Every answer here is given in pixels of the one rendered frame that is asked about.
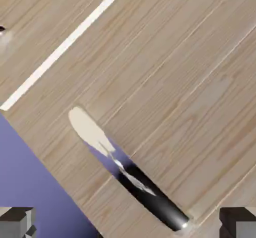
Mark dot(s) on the light wood cabinet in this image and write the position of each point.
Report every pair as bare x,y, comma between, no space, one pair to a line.
63,44

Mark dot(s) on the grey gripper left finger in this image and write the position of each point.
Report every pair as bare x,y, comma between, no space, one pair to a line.
14,224

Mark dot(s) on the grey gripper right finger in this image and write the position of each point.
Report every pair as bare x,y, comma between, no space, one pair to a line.
240,224

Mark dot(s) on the light wood cabinet door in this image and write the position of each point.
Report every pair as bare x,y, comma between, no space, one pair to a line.
164,78
46,8

